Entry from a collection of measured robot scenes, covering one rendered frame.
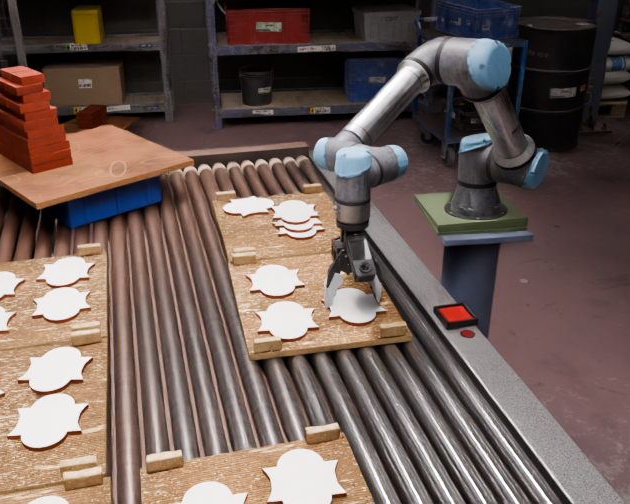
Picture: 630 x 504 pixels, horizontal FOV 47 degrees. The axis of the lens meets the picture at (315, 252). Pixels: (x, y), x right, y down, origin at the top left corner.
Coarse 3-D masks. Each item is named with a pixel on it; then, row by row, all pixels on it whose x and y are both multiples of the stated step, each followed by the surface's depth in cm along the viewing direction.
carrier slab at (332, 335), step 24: (264, 264) 184; (288, 264) 184; (312, 264) 184; (240, 288) 173; (312, 288) 173; (360, 288) 173; (240, 312) 163; (264, 336) 155; (312, 336) 155; (336, 336) 155; (360, 336) 155; (408, 336) 155
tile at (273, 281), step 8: (256, 272) 178; (264, 272) 178; (272, 272) 178; (280, 272) 178; (288, 272) 178; (296, 272) 178; (256, 280) 174; (264, 280) 174; (272, 280) 174; (280, 280) 174; (288, 280) 174; (296, 280) 174; (256, 288) 171; (264, 288) 171; (272, 288) 171; (280, 288) 171; (288, 288) 171; (296, 288) 173; (272, 296) 169; (280, 296) 169; (288, 296) 170
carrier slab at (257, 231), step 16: (320, 208) 215; (224, 224) 205; (240, 224) 205; (256, 224) 205; (224, 240) 196; (240, 240) 196; (256, 240) 196; (272, 240) 196; (288, 240) 196; (304, 240) 196; (320, 240) 196; (256, 256) 188; (272, 256) 188; (288, 256) 189
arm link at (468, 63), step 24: (456, 48) 174; (480, 48) 171; (504, 48) 173; (456, 72) 175; (480, 72) 170; (504, 72) 175; (480, 96) 178; (504, 96) 183; (504, 120) 187; (504, 144) 195; (528, 144) 199; (504, 168) 202; (528, 168) 200
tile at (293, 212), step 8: (296, 200) 213; (272, 208) 208; (280, 208) 208; (288, 208) 208; (296, 208) 208; (304, 208) 208; (312, 208) 208; (280, 216) 203; (288, 216) 203; (296, 216) 203; (304, 216) 203; (312, 216) 204; (296, 224) 200
